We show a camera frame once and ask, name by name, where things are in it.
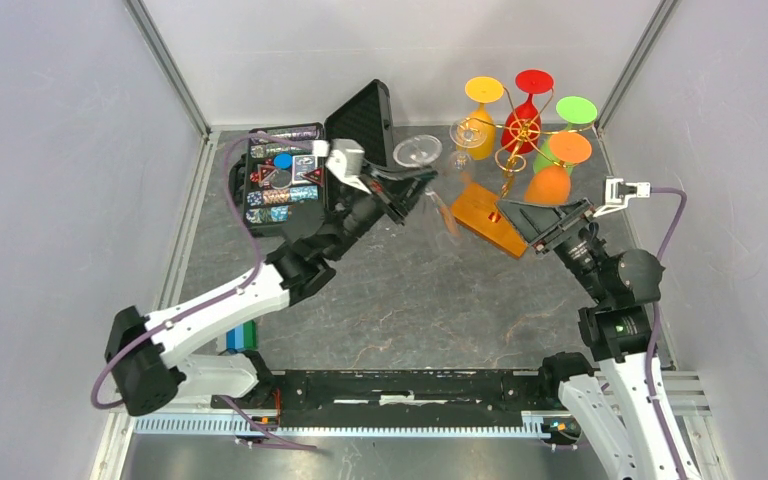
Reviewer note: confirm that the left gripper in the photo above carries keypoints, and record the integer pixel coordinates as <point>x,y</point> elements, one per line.
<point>397,191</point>

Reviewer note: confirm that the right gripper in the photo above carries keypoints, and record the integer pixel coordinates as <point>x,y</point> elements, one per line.
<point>539,224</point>

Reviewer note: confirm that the orange wine glass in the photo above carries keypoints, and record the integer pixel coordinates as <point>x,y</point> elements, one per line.
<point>551,185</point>

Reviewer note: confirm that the clear flute wine glass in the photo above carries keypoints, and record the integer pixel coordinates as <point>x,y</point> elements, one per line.
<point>418,154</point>

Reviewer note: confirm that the clear round wine glass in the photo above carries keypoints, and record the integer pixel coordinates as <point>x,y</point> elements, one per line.
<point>465,137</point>

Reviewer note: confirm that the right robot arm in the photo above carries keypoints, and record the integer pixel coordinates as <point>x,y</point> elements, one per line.
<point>618,398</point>

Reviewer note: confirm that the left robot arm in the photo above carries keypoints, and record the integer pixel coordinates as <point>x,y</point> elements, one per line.
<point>152,357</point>

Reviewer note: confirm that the yellow wine glass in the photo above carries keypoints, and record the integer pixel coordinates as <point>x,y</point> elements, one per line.
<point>483,90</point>

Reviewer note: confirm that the red wine glass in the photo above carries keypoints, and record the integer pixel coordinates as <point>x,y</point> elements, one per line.
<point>523,125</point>

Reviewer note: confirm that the green wine glass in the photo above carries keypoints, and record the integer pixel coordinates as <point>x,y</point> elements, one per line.
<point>579,113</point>

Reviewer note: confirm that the red all-in triangle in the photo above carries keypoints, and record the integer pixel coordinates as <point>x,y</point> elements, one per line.
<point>265,173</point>
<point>315,176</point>

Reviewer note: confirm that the playing card deck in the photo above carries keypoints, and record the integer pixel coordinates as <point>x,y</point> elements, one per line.
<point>302,165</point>

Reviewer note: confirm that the black poker chip case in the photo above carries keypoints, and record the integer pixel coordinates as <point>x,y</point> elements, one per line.
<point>366,118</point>

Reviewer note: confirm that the clear dealer button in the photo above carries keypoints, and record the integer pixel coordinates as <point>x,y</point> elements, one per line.
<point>280,179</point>

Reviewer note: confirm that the blue round chip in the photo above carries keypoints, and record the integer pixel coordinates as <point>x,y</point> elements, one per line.
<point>283,161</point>

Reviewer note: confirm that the blue green toy block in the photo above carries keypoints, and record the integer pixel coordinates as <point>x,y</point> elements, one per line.
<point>242,337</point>

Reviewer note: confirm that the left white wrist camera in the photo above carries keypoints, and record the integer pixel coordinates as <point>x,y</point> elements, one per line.
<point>345,159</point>

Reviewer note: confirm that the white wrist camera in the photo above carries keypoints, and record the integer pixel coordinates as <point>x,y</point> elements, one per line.
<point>618,193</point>
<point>345,159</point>

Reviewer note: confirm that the gold wire glass rack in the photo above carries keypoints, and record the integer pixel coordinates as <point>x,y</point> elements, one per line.
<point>475,208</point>

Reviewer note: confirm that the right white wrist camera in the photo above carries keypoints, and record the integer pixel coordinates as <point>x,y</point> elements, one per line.
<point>618,193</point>

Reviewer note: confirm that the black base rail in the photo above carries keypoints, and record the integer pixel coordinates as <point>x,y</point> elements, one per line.
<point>401,398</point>

